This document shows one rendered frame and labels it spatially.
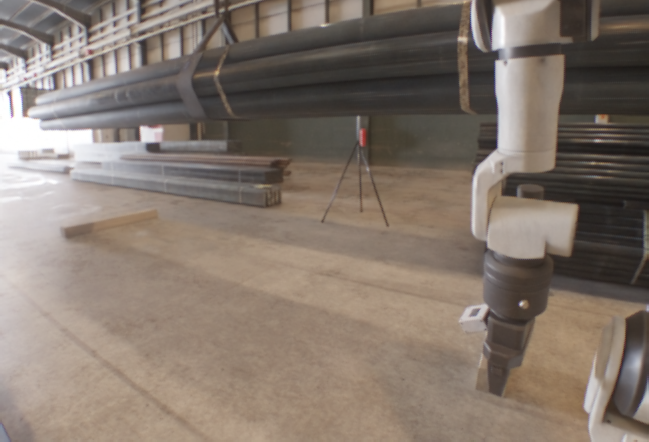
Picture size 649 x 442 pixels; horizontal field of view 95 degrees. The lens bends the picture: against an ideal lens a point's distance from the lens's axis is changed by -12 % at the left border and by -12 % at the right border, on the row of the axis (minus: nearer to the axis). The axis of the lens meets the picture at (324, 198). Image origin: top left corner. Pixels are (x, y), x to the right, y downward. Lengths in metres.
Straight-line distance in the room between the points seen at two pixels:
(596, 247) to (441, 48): 1.62
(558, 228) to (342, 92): 1.29
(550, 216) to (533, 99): 0.14
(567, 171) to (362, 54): 1.61
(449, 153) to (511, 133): 9.39
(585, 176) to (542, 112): 2.14
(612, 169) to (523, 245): 2.18
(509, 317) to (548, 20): 0.37
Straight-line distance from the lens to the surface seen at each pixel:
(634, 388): 0.56
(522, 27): 0.42
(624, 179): 2.60
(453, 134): 9.79
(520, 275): 0.48
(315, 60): 1.61
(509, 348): 0.55
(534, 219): 0.46
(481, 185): 0.45
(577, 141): 3.01
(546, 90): 0.42
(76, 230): 3.85
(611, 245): 2.53
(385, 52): 1.46
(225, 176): 6.48
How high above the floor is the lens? 0.90
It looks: 11 degrees down
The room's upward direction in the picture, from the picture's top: straight up
